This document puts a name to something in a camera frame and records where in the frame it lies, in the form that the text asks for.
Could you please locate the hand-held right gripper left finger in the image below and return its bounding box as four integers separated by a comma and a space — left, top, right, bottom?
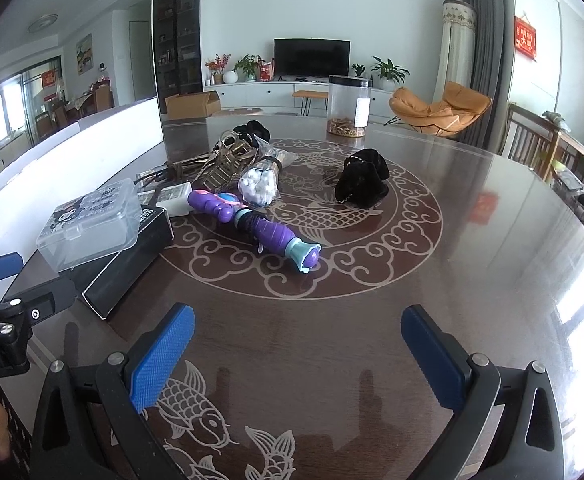
32, 302, 196, 480

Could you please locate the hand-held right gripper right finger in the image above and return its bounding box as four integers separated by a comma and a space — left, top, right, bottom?
400, 304, 565, 480

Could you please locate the clear plastic cartoon-print box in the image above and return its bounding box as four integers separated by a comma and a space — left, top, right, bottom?
36, 178, 143, 271

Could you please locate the black perforated board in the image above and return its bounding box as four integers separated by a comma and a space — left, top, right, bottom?
0, 380, 35, 480

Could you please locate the black cardboard box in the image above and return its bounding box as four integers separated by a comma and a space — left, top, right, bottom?
79, 205, 175, 321

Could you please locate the small white box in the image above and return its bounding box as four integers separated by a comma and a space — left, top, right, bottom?
154, 182, 193, 218

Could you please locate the purple toy wand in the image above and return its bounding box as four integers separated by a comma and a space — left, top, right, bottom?
187, 189, 323, 275

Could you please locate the rhinestone hair clip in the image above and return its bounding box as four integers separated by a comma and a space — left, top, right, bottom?
192, 149, 253, 193

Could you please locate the bag of white cotton balls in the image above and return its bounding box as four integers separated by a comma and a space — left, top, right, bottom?
237, 156, 297, 208

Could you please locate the clear gold claw hair clip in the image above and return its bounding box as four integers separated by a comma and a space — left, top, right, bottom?
211, 130, 257, 166

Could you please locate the wooden chair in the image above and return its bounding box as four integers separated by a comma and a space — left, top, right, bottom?
501, 102, 563, 181

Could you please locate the black scrunchie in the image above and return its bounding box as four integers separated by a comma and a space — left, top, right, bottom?
232, 120, 271, 148

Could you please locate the brown cardboard box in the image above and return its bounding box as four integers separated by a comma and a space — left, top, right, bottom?
165, 91, 221, 121

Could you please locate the orange lounge chair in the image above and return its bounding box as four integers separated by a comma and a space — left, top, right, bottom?
388, 81, 493, 137

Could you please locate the clear plastic snack jar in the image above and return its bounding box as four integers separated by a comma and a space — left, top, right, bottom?
326, 75, 373, 138

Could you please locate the white television cabinet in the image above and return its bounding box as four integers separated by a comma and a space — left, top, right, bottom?
203, 79, 397, 111

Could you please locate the dark display cabinet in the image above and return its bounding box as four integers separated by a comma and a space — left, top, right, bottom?
152, 0, 203, 113

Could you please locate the large green potted plant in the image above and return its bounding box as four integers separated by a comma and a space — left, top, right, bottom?
371, 56, 410, 86

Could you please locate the wooden stool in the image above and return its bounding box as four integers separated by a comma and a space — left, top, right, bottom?
292, 90, 329, 116

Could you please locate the red flower arrangement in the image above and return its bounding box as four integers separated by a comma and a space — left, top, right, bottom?
206, 53, 231, 85

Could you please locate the covered floor air conditioner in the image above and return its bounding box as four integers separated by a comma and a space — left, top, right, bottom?
433, 0, 479, 106

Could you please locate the grey curtain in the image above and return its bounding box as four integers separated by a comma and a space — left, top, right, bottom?
462, 0, 518, 148

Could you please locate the black television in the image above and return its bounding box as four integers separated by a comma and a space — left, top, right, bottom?
273, 38, 351, 79

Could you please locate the framed wall painting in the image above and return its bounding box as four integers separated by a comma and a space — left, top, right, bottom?
76, 34, 94, 76

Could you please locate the red wall hanging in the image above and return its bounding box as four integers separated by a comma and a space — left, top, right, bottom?
514, 10, 539, 61

